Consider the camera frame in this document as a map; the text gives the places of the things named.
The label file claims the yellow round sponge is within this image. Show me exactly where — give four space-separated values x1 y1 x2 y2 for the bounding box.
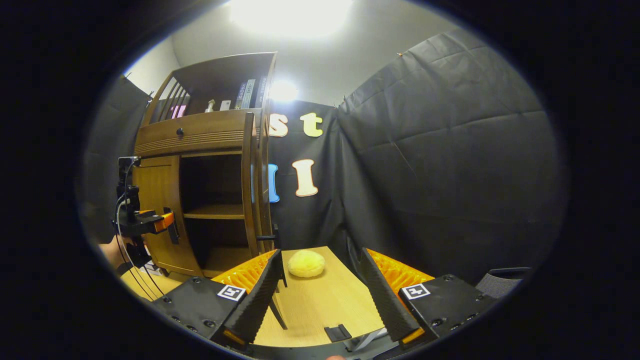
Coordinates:
287 250 326 279

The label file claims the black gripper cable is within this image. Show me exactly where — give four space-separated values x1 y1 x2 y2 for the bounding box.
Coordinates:
114 197 166 302

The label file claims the wooden double-door shoe cabinet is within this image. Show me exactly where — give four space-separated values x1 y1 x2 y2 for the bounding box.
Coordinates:
131 51 279 279

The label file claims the wooden cabinet door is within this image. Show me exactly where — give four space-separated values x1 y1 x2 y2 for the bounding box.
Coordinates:
241 111 276 258
132 155 203 277

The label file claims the black backdrop cloth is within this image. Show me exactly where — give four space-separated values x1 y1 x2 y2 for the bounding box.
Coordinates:
77 27 571 291

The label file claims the black door handle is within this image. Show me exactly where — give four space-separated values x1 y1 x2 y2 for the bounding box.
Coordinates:
256 224 282 251
164 207 181 245

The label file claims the ceiling light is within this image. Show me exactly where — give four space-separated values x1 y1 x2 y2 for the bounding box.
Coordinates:
227 0 353 38

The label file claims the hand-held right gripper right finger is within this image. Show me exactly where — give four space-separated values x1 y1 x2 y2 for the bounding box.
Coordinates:
359 246 501 346

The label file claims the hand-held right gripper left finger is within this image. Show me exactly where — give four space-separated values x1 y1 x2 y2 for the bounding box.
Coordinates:
150 248 285 347

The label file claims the black mesh chair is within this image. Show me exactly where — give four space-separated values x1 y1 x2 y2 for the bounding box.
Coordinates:
475 266 533 300

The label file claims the wooden inner shelf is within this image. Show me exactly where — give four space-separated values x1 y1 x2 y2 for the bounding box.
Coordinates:
182 202 246 221

